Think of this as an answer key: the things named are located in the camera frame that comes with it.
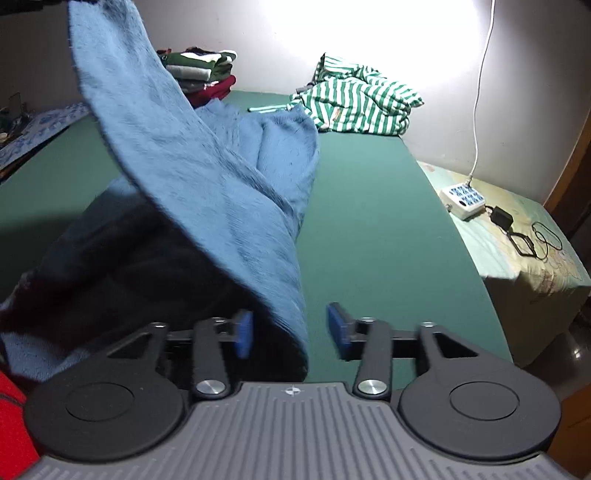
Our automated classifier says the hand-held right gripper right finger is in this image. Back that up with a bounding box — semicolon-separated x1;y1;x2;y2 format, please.
325;302;479;401

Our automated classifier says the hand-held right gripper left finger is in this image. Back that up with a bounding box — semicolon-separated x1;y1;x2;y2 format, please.
106;309;254;401

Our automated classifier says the blue knit sweater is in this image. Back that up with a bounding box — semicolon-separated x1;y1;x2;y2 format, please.
0;0;322;385

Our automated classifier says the green mat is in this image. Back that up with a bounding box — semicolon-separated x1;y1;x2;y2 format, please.
0;90;514;385

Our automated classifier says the white power strip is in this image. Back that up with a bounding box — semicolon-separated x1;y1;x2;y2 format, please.
438;181;489;221

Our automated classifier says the green white striped shirt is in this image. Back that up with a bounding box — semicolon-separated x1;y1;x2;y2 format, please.
289;52;426;138

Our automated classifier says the person's red garment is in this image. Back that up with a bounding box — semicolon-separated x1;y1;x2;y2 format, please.
0;368;41;480

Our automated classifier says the folded grey garment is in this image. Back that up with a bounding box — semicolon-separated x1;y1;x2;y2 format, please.
177;76;219;94

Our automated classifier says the folded green white cardigan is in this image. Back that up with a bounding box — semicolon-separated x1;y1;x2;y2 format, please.
159;48;239;82

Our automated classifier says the brown wooden furniture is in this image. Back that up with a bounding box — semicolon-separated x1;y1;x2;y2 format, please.
542;124;591;241

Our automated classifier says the blue patterned cloth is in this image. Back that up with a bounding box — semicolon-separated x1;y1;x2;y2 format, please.
0;100;92;172

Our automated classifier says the folded red plaid garment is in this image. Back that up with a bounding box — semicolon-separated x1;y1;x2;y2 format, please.
156;45;219;57

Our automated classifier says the white cable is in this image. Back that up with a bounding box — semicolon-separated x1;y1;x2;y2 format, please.
468;0;498;186

